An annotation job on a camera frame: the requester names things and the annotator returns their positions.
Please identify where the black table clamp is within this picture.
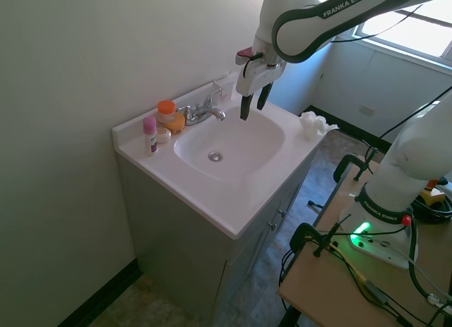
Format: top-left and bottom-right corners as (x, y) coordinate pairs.
(333, 145), (381, 184)
(288, 215), (352, 260)

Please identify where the grey and red wrist camera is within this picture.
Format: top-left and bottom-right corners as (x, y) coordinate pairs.
(235, 48), (265, 66)

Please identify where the black cable adapter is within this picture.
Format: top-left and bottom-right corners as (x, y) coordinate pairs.
(362, 278), (390, 306)

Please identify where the grey cable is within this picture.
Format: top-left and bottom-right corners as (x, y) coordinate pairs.
(367, 231), (452, 307)

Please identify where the white tissue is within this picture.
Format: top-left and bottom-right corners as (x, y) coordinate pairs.
(299, 111), (341, 142)

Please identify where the chrome faucet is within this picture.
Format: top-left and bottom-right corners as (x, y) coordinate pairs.
(177, 88), (227, 127)

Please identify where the black cable bundle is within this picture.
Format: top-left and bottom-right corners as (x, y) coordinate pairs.
(411, 191), (452, 226)

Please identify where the white sink vanity top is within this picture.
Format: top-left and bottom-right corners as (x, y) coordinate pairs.
(112, 70), (328, 241)

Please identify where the clear jar with orange lid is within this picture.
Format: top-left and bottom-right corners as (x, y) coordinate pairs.
(156, 100), (177, 125)

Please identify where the grey vanity cabinet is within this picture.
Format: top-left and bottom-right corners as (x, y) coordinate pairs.
(116, 143), (321, 323)

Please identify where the yellow emergency stop box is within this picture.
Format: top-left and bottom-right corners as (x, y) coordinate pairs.
(421, 177), (450, 205)

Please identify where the orange cream jar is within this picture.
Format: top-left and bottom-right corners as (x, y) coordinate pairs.
(163, 113), (186, 136)

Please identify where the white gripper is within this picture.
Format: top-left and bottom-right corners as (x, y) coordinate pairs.
(235, 57), (285, 121)

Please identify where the window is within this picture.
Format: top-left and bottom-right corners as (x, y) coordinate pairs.
(350, 0), (452, 66)

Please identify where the small white round jar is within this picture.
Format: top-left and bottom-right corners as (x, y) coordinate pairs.
(155, 127), (173, 145)

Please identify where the yellow cable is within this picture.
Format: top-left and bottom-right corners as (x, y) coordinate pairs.
(327, 242), (369, 283)

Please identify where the thin black cable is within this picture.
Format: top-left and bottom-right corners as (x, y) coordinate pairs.
(331, 1), (431, 44)

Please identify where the pink-capped deodorant stick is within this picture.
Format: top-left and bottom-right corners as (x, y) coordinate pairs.
(142, 116), (159, 157)

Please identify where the black baseboard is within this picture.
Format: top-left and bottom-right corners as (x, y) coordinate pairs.
(48, 258), (143, 327)

